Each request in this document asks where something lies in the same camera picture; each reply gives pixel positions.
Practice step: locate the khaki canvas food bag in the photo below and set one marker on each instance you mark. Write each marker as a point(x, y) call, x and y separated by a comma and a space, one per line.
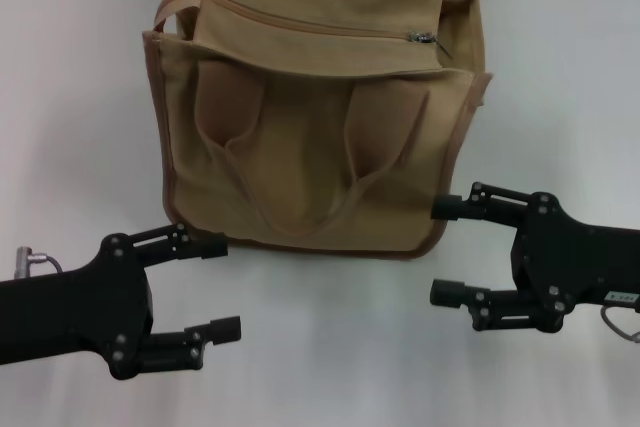
point(310, 147)

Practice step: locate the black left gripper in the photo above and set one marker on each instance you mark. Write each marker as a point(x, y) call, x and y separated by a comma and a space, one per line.
point(75, 312)

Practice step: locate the silver metal zipper pull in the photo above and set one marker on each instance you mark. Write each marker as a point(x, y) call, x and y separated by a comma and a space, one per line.
point(420, 37)

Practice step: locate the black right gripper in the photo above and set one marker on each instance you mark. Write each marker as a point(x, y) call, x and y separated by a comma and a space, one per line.
point(575, 267)

